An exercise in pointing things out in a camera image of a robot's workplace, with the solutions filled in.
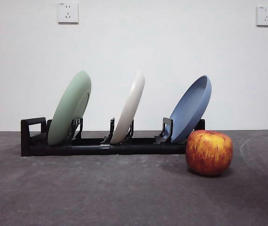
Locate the red yellow apple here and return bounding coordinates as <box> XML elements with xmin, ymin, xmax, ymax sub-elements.
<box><xmin>185</xmin><ymin>130</ymin><xmax>233</xmax><ymax>177</ymax></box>

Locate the green plate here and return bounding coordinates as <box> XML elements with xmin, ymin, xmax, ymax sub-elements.
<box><xmin>47</xmin><ymin>70</ymin><xmax>92</xmax><ymax>146</ymax></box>

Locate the blue plate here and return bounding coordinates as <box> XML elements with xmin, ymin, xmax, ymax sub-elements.
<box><xmin>169</xmin><ymin>75</ymin><xmax>212</xmax><ymax>144</ymax></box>

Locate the white wall socket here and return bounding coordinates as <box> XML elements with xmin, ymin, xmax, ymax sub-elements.
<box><xmin>58</xmin><ymin>2</ymin><xmax>79</xmax><ymax>24</ymax></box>
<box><xmin>256</xmin><ymin>6</ymin><xmax>268</xmax><ymax>27</ymax></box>

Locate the white plate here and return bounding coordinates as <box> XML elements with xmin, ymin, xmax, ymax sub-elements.
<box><xmin>110</xmin><ymin>70</ymin><xmax>146</xmax><ymax>145</ymax></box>

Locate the black plate rack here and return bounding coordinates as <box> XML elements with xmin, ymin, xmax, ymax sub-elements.
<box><xmin>20</xmin><ymin>117</ymin><xmax>205</xmax><ymax>157</ymax></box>

